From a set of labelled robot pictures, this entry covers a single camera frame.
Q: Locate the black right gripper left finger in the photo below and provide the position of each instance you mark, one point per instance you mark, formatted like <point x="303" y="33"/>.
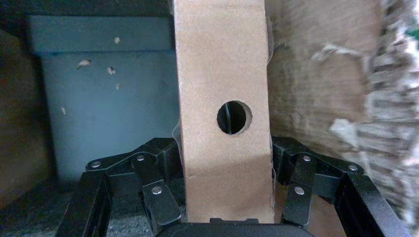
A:
<point x="124" y="183"/>

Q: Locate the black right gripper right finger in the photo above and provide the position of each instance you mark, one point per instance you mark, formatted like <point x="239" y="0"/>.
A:
<point x="327" y="189"/>

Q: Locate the large open cardboard carton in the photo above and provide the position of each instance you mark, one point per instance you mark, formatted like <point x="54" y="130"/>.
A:
<point x="311" y="91"/>

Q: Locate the small brown cardboard box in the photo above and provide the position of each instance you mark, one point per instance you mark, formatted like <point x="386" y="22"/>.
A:
<point x="222" y="59"/>

